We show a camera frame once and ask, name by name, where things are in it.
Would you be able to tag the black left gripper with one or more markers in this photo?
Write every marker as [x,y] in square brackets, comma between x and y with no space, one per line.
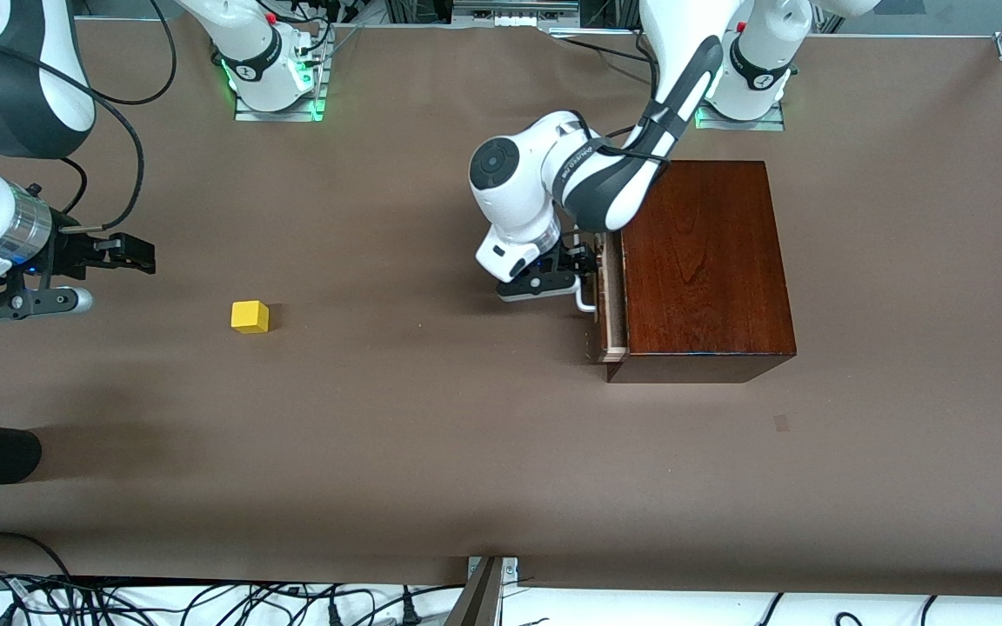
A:
[567,258]

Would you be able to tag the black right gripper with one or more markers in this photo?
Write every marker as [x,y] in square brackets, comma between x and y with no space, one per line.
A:
[71,252]

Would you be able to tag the yellow block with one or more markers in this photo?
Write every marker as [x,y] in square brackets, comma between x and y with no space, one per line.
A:
[250,317]

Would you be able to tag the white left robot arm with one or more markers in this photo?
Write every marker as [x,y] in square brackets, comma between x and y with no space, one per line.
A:
[527,191]

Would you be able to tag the dark brown wooden box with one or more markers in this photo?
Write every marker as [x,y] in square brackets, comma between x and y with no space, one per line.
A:
[710,261]

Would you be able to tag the brown table cover sheet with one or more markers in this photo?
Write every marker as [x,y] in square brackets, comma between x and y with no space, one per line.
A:
[379,435]

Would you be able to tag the aluminium beam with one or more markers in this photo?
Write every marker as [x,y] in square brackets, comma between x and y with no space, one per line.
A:
[475,604]

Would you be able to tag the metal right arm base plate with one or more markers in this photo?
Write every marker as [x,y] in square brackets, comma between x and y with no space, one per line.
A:
[279,116]

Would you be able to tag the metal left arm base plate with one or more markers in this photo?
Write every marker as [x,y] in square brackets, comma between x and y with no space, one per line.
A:
[749,124]

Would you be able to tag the aluminium frame profile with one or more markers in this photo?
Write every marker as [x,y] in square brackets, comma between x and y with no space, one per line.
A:
[514,16]

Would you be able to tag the small metal bracket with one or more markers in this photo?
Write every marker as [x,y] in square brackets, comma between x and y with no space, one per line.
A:
[510,567]

